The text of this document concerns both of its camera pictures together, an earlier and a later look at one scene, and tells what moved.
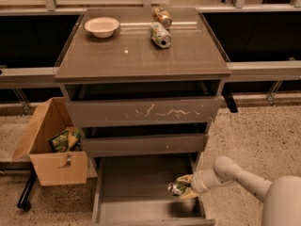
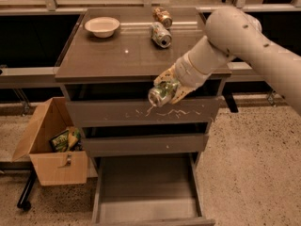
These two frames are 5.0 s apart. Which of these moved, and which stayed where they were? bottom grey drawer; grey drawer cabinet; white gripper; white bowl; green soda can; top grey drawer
Moved: green soda can; white gripper
Stayed: grey drawer cabinet; white bowl; top grey drawer; bottom grey drawer
